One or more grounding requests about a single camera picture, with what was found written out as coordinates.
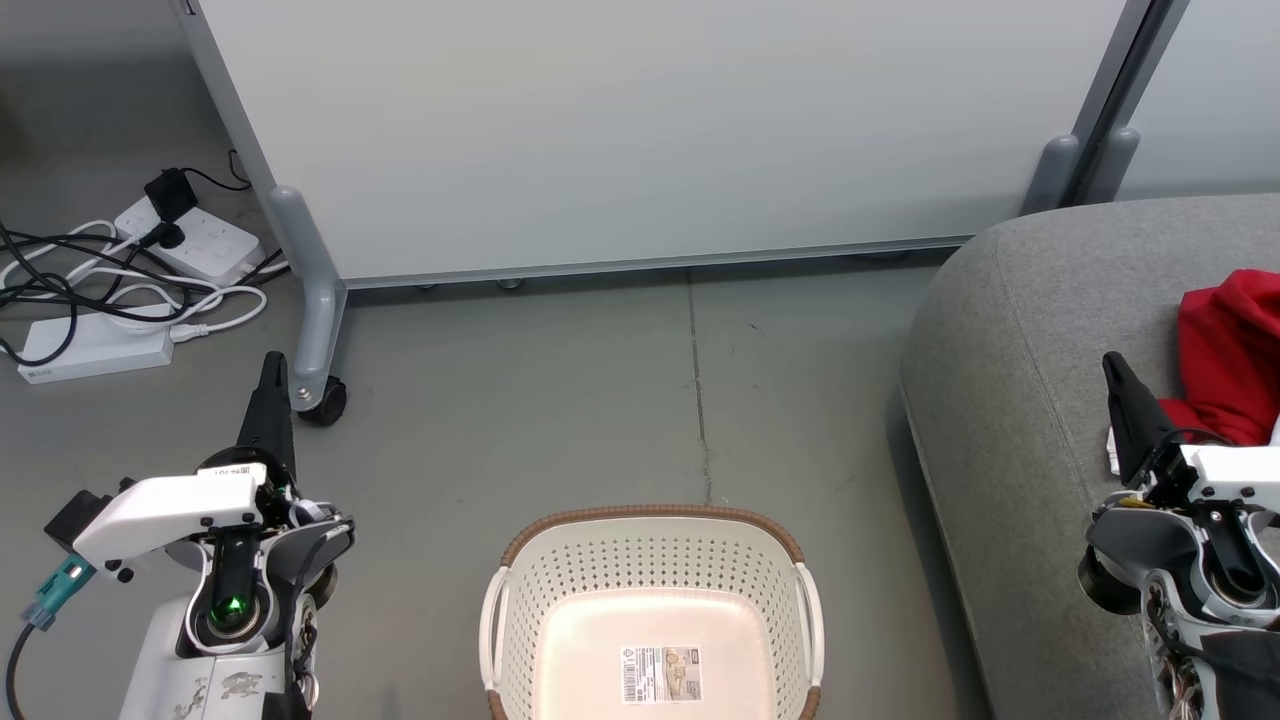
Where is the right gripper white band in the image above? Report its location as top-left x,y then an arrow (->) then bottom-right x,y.
1101,351 -> 1280,507

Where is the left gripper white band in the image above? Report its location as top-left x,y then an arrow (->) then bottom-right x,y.
70,350 -> 299,568

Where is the red and white garment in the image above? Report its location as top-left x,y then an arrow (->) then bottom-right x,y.
1104,268 -> 1280,477

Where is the white perforated laundry basket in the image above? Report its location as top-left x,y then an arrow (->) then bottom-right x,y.
477,504 -> 827,720

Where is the grey fabric sofa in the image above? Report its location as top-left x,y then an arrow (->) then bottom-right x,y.
898,193 -> 1280,720

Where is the grey partition foot with caster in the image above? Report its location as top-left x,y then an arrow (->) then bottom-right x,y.
268,185 -> 349,428

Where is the white power strip with sockets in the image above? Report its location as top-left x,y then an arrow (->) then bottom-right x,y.
113,195 -> 267,288

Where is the long white power strip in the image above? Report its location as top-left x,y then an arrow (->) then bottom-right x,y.
17,311 -> 175,385

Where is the black power adapter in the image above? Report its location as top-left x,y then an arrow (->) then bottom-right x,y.
144,168 -> 199,223

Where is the narrow white partition panel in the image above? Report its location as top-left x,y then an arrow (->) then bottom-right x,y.
1108,0 -> 1280,203

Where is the paper label sticker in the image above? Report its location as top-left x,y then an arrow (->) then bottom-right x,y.
619,645 -> 704,705

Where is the white looped cable with plug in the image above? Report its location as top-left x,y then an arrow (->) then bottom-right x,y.
105,278 -> 291,343

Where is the thin black adapter cable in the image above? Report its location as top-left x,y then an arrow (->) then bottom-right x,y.
180,150 -> 253,193

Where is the black cable bundle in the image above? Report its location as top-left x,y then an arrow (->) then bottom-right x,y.
0,222 -> 271,367

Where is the left camera cable teal plug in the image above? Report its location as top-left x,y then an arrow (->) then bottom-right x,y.
4,555 -> 97,720

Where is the white partition panel grey frame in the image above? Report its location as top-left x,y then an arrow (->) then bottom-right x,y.
178,0 -> 1169,291

